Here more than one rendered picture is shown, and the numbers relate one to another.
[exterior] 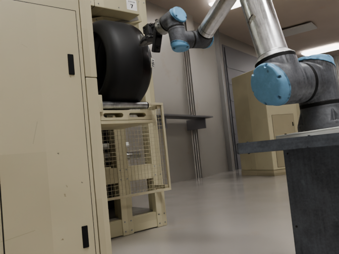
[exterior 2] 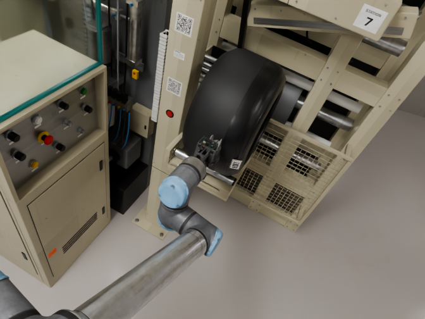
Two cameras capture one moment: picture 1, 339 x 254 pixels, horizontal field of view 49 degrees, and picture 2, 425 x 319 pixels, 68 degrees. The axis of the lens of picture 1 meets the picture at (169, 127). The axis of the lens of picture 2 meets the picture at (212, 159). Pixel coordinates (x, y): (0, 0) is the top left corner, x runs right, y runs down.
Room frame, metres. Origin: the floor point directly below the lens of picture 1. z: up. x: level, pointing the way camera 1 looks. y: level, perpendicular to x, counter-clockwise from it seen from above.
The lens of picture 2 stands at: (1.59, -0.60, 2.06)
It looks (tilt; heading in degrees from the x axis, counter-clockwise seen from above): 46 degrees down; 52
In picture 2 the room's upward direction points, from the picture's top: 18 degrees clockwise
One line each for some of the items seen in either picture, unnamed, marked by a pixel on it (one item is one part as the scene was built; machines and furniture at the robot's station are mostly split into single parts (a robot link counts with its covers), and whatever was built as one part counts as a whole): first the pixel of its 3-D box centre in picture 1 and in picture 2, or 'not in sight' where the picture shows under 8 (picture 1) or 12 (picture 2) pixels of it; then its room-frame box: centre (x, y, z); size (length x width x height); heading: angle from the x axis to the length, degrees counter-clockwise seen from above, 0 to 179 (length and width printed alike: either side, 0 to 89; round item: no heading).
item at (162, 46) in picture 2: not in sight; (161, 81); (2.07, 0.58, 1.19); 0.05 x 0.04 x 0.48; 40
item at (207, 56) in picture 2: not in sight; (215, 78); (2.47, 0.76, 1.05); 0.20 x 0.15 x 0.30; 130
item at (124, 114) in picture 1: (123, 116); (200, 173); (2.21, 0.26, 0.84); 0.36 x 0.09 x 0.06; 130
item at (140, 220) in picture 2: not in sight; (157, 217); (2.14, 0.54, 0.01); 0.27 x 0.27 x 0.02; 40
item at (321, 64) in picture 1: (314, 80); not in sight; (1.41, -0.56, 0.81); 0.17 x 0.15 x 0.18; 119
